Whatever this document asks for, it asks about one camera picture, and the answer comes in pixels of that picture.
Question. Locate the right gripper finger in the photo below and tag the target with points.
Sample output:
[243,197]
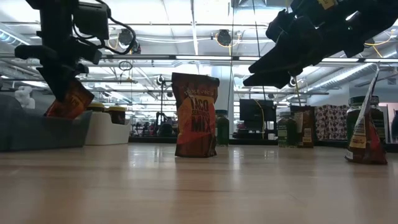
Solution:
[270,79]
[280,62]

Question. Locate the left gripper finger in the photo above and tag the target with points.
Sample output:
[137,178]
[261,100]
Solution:
[74,74]
[54,77]

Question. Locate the taco seasoning mix packet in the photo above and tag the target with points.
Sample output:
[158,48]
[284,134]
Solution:
[367,146]
[306,124]
[73,104]
[196,118]

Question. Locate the yellow-lid spice jar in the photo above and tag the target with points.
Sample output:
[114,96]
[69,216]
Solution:
[116,109]
[94,106]

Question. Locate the green-lid oregano jar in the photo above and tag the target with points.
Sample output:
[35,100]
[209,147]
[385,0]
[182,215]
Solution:
[222,130]
[285,133]
[353,121]

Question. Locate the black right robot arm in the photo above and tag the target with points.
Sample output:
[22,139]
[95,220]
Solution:
[367,18]

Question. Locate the yellow tape band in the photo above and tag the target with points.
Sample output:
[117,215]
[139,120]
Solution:
[326,3]

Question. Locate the white plastic object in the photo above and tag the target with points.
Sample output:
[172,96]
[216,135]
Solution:
[25,96]

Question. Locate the black perforated computer case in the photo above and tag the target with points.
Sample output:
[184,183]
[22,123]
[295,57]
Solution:
[248,112]

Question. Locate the grey plastic bin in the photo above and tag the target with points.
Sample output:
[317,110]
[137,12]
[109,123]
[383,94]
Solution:
[46,133]

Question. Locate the white plastic bin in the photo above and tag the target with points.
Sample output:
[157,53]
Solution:
[105,133]

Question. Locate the brown patterned cloth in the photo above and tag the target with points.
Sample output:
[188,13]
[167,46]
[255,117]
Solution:
[329,121]

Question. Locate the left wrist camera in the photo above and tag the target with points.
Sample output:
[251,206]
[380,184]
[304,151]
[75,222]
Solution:
[91,20]

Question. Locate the silver ventilation duct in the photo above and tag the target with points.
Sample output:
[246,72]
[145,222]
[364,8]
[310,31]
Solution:
[342,76]

